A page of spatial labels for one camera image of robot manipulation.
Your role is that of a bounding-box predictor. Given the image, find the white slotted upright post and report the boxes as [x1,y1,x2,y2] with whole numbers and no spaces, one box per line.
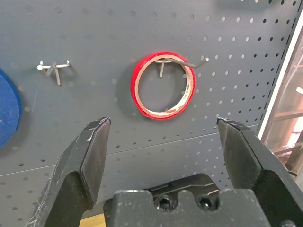
[257,4,303,142]

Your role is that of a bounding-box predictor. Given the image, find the red tape roll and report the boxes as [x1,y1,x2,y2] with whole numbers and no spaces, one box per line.
[130,50,196,121]

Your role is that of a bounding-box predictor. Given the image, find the dark grey pegboard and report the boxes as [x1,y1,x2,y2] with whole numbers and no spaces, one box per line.
[0,0,303,227]

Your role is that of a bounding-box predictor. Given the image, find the blue tape roll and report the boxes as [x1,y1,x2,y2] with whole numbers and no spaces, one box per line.
[0,68,23,149]

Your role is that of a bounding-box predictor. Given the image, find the brown wooden frame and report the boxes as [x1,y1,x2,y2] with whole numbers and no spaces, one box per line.
[262,47,303,183]

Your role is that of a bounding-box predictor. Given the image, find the silver single peg hook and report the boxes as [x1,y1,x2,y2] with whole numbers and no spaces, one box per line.
[155,57,209,78]
[36,59,71,86]

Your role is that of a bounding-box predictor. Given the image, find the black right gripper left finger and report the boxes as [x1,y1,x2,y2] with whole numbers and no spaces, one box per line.
[25,117,111,227]

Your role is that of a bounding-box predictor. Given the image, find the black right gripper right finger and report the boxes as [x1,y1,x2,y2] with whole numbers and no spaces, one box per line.
[216,117,303,227]

